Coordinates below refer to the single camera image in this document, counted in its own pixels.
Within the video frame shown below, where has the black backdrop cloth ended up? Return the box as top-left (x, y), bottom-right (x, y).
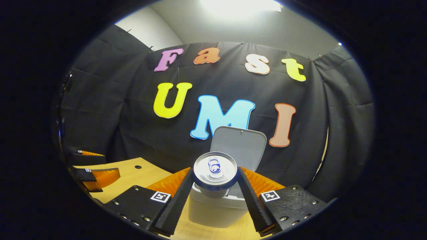
top-left (53, 25), bottom-right (376, 204)

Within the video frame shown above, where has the white desktop garbage bin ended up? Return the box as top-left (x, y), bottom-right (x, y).
top-left (187, 126), bottom-right (268, 229)

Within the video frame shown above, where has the silver blue pop can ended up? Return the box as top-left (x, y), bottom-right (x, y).
top-left (192, 151), bottom-right (238, 199)

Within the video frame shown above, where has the wooden desktop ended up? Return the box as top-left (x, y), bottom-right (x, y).
top-left (72, 157), bottom-right (268, 240)

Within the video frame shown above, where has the ceiling light panel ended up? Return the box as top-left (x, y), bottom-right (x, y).
top-left (199, 0), bottom-right (283, 20)

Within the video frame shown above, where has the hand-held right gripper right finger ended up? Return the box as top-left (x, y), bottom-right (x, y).
top-left (236, 167), bottom-right (329, 237)

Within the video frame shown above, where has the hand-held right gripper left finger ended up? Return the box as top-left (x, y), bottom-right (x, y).
top-left (102, 167), bottom-right (195, 237)

